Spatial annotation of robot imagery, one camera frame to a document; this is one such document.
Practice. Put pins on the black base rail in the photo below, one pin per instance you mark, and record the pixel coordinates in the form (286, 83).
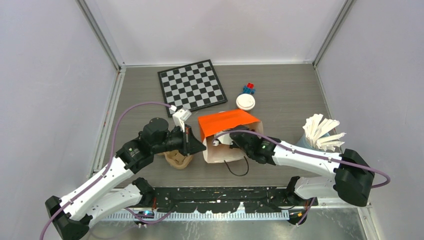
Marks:
(219, 200)

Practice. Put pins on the brown pulp cup carrier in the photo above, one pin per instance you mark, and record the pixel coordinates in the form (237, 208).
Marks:
(176, 159)

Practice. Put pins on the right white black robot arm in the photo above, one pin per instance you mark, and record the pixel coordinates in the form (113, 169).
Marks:
(343, 175)

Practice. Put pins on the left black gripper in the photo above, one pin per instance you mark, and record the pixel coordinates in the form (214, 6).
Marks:
(190, 144)

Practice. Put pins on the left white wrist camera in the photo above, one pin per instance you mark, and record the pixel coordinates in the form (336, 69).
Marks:
(180, 116)

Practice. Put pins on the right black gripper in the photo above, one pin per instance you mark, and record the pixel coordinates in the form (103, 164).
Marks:
(234, 142)

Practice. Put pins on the orange paper bag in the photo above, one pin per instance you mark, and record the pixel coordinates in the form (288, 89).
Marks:
(223, 121)

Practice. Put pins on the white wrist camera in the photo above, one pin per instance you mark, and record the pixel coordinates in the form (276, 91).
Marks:
(221, 138)
(180, 116)

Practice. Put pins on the white paper-wrapped straws bundle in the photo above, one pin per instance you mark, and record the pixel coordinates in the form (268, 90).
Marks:
(317, 131)

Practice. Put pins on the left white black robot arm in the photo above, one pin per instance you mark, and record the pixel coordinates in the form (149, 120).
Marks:
(75, 213)

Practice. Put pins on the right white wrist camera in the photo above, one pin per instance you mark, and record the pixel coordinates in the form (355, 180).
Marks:
(221, 138)

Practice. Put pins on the black white chessboard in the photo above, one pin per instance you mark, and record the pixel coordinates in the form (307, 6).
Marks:
(193, 86)

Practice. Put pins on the blue straw holder cup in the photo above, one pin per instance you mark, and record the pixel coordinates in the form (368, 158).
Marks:
(303, 143)

